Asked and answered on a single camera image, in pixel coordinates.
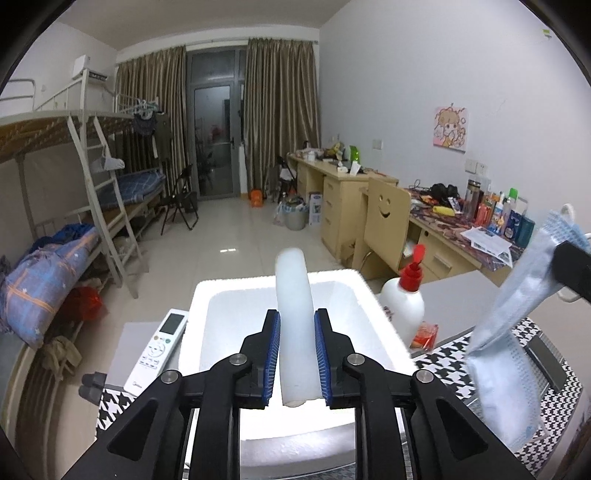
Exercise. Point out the grey bucket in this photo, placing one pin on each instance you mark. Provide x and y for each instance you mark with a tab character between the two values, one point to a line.
295	217

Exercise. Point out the hanging dark clothes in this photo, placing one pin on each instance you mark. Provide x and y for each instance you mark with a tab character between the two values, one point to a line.
145	122

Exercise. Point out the red plastic bag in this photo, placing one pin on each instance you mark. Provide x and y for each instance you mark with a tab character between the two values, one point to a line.
83	302

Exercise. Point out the black folding chair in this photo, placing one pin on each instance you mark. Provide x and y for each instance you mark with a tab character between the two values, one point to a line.
182	201

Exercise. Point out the white red-pump lotion bottle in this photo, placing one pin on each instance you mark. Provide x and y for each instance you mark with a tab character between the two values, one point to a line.
401	309

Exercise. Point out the blue-white carton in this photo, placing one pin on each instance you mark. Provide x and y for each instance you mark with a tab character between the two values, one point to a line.
315	207

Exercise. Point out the glass balcony door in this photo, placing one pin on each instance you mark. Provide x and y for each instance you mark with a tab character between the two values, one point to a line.
214	129

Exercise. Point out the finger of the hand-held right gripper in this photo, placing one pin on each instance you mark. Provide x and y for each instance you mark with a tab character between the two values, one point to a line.
575	270

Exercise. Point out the blue face mask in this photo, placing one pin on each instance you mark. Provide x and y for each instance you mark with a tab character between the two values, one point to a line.
508	346

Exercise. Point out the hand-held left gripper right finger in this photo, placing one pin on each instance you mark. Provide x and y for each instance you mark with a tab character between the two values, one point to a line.
322	360

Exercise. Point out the white foam strip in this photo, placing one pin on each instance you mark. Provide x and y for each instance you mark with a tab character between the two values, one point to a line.
295	300

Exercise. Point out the pink cartoon wall poster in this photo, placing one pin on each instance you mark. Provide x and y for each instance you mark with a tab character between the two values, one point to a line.
450	128

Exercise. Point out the brown curtain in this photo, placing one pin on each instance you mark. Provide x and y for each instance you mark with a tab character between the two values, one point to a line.
152	92
281	106

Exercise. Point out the orange container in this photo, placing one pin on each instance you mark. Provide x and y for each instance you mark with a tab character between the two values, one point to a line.
256	198

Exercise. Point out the white remote control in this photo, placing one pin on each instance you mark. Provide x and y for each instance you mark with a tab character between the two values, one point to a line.
157	350

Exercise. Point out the red snack packet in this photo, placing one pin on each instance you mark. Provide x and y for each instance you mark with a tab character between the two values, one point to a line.
425	334

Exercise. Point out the wooden desk with patterned cover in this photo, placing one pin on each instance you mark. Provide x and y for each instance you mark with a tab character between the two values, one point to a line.
448	258

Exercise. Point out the white air conditioner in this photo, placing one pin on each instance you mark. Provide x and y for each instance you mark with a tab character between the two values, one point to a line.
85	67

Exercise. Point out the black phone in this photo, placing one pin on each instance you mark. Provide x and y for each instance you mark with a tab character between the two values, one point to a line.
547	364

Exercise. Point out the yellow pouch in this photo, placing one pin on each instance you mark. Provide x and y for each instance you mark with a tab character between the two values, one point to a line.
443	211

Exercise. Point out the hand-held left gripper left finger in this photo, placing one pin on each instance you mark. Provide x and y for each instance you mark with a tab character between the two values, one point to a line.
274	360

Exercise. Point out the black bag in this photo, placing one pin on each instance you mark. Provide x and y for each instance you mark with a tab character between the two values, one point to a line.
443	191

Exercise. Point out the white metal bunk bed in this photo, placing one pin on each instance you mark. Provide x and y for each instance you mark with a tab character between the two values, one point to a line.
41	124

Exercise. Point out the blue patterned quilt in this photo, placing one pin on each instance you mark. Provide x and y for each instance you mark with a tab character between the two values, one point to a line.
41	281

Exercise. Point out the wooden smiley-face chair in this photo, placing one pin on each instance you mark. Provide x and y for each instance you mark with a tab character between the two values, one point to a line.
383	221

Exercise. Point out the white wall switch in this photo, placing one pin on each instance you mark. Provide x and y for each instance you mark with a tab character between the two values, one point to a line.
475	166

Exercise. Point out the white printed paper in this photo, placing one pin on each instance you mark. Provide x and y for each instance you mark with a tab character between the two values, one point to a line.
485	242

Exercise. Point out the white foam box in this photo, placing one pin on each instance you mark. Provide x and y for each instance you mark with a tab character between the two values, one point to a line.
231	314

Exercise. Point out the white bunk bed ladder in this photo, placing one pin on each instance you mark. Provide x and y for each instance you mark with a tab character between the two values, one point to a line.
111	203

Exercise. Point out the black-white houndstooth tablecloth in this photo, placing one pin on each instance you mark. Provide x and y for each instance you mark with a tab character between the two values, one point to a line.
443	364

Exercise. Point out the blue checked mattress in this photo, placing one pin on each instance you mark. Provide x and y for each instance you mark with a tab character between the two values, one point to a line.
134	184

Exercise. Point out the group of toiletry bottles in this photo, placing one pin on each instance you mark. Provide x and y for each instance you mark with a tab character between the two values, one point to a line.
503	217

